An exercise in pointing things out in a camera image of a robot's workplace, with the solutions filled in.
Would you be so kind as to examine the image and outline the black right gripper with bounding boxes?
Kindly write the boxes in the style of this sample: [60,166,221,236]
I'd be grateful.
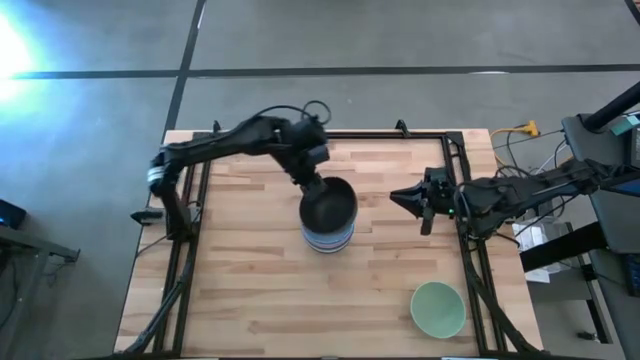
[389,182,459,237]

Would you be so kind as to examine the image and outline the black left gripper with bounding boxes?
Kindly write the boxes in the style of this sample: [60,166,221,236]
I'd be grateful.
[289,160,335,205]

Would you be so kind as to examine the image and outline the black bowl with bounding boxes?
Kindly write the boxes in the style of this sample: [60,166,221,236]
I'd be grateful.
[298,175,359,235]

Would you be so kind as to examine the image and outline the blue bowl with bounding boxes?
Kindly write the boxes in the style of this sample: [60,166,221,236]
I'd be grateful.
[300,222,356,244]

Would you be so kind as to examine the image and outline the light green bowl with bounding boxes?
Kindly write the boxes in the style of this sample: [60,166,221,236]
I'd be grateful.
[410,281,467,340]

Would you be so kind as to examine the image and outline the black round pole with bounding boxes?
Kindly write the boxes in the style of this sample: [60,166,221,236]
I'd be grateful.
[584,82,640,132]

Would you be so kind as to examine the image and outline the small teal box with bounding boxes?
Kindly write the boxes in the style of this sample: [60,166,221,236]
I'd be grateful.
[610,114,640,137]

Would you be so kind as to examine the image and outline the dark grey side table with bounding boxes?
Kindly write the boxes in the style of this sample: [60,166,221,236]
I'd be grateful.
[0,224,81,360]

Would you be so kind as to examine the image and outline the black box with blue light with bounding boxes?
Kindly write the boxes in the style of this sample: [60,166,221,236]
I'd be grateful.
[0,198,29,230]

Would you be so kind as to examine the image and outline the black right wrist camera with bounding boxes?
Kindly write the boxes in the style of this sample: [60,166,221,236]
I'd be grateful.
[423,166,451,187]

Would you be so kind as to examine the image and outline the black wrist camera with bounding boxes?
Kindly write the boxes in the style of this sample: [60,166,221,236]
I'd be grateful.
[423,166,451,187]
[305,141,332,166]

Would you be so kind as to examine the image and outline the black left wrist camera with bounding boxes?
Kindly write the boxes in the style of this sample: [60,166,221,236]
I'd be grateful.
[305,141,332,166]

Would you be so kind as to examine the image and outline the black aluminium table frame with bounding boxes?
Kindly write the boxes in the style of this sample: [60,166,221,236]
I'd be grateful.
[114,119,540,359]

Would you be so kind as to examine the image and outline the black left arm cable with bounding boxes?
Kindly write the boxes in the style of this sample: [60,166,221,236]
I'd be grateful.
[252,99,333,127]

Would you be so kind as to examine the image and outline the yellow floor cable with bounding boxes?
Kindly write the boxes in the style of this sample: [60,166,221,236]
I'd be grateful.
[489,126,526,169]

